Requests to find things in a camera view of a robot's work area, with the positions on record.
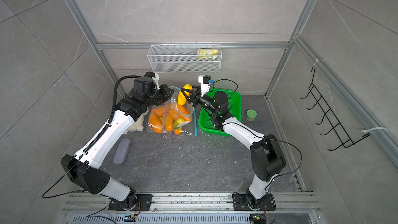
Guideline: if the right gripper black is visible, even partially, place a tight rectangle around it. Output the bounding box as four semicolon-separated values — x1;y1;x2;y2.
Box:
183;86;220;117

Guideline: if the yellow mango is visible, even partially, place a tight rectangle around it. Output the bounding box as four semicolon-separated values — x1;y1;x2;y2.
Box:
177;84;193;105

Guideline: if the large orange mango top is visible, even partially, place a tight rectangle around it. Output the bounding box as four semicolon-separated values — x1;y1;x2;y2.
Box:
177;104;191;116

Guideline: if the clear zip-top bag blue zipper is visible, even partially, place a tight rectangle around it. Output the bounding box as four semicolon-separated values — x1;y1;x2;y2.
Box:
148;104;192;135

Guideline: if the spare clear plastic bag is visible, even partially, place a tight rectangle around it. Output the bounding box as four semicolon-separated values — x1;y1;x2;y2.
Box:
169;84;194;130

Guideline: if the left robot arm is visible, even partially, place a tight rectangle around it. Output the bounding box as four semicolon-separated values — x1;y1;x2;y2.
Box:
61;72;175;208

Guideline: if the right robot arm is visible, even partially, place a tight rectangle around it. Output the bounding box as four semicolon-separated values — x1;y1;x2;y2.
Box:
181;87;286;201

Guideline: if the green mango small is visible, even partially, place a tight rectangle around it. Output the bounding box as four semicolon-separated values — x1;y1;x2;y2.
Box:
173;117;185;130

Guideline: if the green plastic basket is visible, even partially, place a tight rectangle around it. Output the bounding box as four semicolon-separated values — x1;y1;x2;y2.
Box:
198;89;242;136

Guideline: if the white plush toy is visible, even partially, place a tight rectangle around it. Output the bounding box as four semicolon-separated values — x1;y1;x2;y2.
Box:
127;114;144;132

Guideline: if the purple glasses case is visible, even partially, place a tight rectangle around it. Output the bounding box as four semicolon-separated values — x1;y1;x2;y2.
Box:
113;139;131;165

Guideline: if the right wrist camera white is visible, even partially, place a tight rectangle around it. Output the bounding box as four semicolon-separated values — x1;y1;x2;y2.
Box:
198;75;213;96

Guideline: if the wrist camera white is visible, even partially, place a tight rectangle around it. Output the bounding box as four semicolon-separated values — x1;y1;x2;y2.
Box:
198;75;213;96
146;72;160;89

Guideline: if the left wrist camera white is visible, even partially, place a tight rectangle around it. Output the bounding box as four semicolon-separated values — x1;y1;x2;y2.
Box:
146;72;160;89

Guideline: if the white wire wall basket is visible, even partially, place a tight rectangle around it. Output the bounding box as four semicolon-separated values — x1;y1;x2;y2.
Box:
147;44;222;73

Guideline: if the yellow packet in wire basket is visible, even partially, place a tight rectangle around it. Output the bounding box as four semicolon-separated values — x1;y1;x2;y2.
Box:
197;48;220;60

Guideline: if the black wall hook rack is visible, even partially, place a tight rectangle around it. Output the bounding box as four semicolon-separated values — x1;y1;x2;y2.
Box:
300;67;371;151

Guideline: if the metal base rail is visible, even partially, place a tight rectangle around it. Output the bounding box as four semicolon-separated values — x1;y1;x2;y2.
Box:
55;192;326;224

